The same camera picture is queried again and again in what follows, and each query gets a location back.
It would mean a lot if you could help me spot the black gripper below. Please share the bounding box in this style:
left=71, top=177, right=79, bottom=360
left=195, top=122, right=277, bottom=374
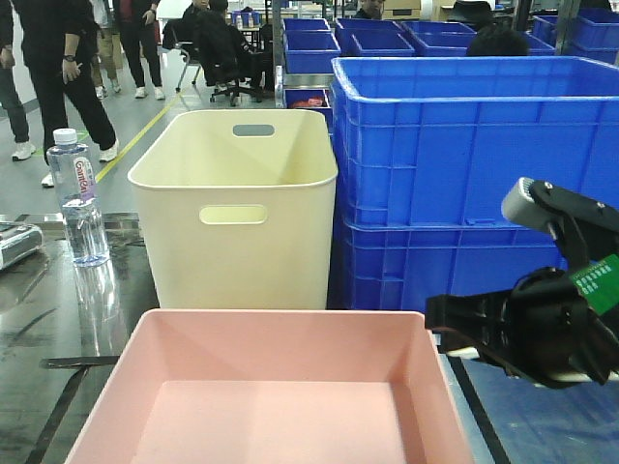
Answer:
left=425, top=181, right=618, bottom=389

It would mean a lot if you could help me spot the pink plastic bin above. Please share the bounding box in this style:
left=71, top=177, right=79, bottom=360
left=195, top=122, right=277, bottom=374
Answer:
left=68, top=309, right=473, bottom=463

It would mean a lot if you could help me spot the large blue crate bottom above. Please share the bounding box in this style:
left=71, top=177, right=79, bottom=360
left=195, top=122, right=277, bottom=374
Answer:
left=327, top=215, right=567, bottom=311

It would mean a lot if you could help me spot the large blue crate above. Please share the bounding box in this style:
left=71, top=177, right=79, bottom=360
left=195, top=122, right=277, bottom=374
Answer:
left=327, top=215, right=567, bottom=311
left=332, top=56, right=618, bottom=227

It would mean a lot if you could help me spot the large blue crate top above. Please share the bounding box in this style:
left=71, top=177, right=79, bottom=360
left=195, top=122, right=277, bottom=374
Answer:
left=332, top=56, right=618, bottom=227

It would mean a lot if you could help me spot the dark haired head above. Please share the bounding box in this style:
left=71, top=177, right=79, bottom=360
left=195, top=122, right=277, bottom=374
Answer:
left=466, top=24, right=529, bottom=57

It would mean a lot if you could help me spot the blue crate back right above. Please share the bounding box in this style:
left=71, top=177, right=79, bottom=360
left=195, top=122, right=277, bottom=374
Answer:
left=402, top=21, right=555, bottom=57

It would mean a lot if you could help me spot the cream plastic basket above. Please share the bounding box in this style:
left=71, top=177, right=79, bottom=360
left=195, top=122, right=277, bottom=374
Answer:
left=128, top=109, right=338, bottom=310

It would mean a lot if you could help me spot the blue crate back middle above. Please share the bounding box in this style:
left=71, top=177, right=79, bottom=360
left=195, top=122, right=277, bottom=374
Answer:
left=335, top=18, right=417, bottom=57

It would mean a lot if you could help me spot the blue crate on rack left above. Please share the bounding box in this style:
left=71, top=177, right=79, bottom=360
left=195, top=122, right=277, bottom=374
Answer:
left=282, top=18, right=341, bottom=74

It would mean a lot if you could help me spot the person seated in black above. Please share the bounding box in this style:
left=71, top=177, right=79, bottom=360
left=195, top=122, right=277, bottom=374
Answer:
left=182, top=1, right=275, bottom=94

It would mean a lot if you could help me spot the black office chair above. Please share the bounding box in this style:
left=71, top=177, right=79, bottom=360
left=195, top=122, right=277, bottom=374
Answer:
left=163, top=17, right=263, bottom=106

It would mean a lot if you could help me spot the clear water bottle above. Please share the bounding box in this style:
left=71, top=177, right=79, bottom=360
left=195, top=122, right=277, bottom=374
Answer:
left=46, top=128, right=109, bottom=268

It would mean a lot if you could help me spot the person with white sneakers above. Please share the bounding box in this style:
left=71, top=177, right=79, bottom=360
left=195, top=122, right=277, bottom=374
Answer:
left=112, top=0, right=165, bottom=101

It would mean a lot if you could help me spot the grey scale device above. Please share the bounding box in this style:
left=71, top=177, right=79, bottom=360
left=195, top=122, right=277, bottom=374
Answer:
left=1, top=221, right=44, bottom=270

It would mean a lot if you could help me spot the person in black standing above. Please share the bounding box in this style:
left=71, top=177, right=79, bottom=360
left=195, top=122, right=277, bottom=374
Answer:
left=10, top=0, right=119, bottom=162

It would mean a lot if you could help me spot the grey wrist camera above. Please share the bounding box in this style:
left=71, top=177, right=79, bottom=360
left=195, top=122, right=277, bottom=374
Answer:
left=501, top=177, right=553, bottom=234

